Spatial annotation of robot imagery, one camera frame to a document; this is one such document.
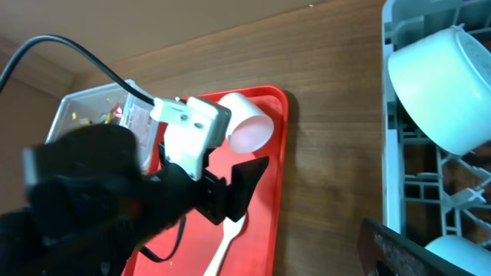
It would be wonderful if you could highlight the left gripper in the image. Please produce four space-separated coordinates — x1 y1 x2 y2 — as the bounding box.
159 142 269 225

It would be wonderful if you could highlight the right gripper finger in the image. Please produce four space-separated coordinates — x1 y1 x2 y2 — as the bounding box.
357 218 474 275

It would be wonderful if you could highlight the pink cup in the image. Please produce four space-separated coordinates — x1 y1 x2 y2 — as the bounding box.
219 93 274 154

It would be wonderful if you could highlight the red snack wrapper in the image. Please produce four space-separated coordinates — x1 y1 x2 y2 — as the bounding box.
110 103 123 120

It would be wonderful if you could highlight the yellow silver wrapper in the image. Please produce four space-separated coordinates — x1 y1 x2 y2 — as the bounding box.
71 110 116 127

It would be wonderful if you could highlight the green bowl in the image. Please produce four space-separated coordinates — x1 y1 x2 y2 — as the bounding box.
387 26 490 156

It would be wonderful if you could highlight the blue bowl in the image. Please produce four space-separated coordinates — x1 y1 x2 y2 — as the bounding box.
425 235 490 276

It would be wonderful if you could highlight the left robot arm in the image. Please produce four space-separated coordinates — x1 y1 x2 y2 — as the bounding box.
1 124 269 275

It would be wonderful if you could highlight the grey dishwasher rack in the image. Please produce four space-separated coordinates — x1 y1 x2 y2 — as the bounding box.
381 1 490 247

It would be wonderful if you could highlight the clear plastic waste bin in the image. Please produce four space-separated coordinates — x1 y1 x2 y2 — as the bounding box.
46 83 158 170

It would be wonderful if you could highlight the white plastic spoon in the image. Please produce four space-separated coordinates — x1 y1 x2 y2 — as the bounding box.
203 215 246 276

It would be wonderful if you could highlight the red serving tray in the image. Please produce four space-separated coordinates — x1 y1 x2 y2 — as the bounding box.
123 86 289 276

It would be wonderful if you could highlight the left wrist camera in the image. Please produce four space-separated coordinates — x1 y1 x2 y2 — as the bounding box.
150 97 232 181

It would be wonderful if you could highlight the left black cable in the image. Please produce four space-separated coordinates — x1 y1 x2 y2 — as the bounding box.
0 34 187 264

